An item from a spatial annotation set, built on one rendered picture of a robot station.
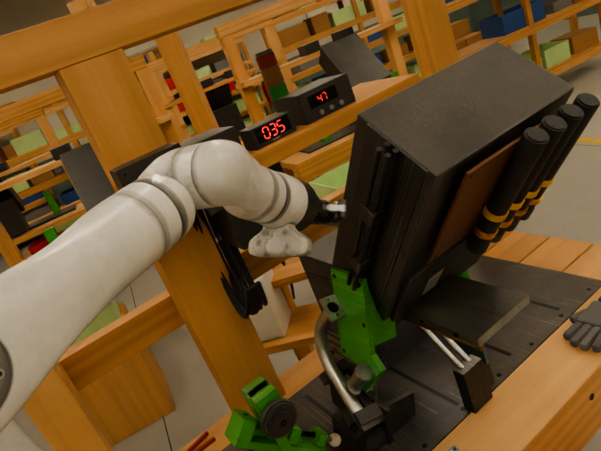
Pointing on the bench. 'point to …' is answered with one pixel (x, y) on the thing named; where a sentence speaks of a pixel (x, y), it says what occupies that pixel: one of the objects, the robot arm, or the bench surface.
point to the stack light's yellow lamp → (273, 77)
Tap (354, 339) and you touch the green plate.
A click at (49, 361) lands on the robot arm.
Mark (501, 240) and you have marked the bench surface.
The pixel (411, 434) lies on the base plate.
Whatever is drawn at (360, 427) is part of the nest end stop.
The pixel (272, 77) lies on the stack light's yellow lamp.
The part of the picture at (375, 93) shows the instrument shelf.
